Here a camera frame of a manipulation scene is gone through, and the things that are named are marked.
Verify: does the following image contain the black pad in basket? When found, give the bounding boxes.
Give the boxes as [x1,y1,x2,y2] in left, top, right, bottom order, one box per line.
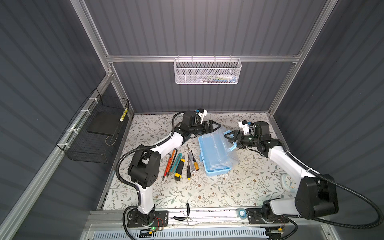
[87,112,121,137]

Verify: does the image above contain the black wire basket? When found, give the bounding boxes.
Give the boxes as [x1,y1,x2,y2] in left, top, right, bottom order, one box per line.
[57,90,130,164]

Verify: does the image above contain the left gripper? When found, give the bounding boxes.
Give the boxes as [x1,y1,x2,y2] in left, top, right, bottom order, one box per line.
[188,120,220,136]

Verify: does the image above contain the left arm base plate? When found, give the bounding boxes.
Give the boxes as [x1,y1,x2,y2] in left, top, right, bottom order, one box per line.
[127,210,169,228]

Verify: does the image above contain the black hex key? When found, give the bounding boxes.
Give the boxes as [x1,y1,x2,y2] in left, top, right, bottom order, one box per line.
[168,149,178,175]

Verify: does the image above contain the yellow black utility knife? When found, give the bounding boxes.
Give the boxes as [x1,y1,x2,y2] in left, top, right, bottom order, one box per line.
[175,156,185,181]

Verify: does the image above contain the orange hex key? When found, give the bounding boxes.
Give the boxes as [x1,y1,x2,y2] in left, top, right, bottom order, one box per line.
[166,149,178,177]

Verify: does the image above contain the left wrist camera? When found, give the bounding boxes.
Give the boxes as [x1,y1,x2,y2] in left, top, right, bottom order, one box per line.
[196,108,208,124]

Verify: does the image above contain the red hex key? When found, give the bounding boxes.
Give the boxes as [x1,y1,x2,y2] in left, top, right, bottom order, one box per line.
[162,148,178,181]

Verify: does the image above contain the black pliers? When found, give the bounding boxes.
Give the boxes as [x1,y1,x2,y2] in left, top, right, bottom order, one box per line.
[172,203,192,226]

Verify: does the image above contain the yellow handle screwdriver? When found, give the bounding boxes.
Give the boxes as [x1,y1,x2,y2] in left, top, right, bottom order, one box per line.
[191,151,200,171]

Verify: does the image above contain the clear handle screwdriver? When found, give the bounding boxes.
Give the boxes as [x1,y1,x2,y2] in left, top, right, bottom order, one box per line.
[187,145,195,173]

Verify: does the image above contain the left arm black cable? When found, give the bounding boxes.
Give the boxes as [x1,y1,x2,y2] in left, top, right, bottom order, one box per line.
[115,110,187,240]

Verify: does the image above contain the blue tape roll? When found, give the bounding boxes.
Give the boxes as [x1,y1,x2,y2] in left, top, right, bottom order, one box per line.
[236,208,248,220]

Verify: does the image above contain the black yellow small screwdriver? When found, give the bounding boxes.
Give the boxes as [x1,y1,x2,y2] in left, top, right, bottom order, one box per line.
[187,157,191,180]

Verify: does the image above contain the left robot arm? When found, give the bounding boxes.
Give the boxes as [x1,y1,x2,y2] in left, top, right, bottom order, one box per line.
[128,120,221,217]

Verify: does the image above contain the white wire mesh basket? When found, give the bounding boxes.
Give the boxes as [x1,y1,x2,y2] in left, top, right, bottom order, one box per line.
[173,57,242,85]

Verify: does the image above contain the clear tape roll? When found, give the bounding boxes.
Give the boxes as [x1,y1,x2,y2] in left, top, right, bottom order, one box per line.
[281,174,299,193]

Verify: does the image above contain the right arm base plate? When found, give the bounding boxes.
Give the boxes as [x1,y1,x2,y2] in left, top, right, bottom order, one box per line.
[246,208,289,225]

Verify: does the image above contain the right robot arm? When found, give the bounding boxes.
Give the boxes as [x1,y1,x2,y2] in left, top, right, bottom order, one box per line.
[224,121,339,220]

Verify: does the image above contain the blue plastic tool box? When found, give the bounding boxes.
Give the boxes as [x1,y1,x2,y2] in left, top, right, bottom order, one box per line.
[198,127,240,177]

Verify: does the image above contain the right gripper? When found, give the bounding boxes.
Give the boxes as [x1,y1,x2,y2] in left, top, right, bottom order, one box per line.
[224,130,259,149]

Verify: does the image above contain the yellow marker pen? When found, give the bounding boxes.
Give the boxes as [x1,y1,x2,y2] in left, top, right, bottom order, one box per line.
[120,108,128,122]

